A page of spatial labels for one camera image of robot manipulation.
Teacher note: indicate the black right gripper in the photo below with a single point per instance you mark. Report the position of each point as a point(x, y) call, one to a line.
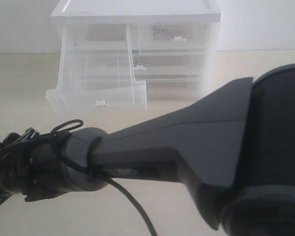
point(29, 165)

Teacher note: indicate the clear drawer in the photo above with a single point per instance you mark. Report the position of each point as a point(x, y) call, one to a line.
point(168, 64)
point(96, 70)
point(185, 87)
point(171, 38)

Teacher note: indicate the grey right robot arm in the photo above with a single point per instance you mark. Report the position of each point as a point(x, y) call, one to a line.
point(234, 150)

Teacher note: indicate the white plastic drawer cabinet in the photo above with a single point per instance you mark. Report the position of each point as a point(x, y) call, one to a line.
point(146, 12)

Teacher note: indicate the clear bottom drawer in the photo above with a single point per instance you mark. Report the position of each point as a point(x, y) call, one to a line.
point(185, 87)

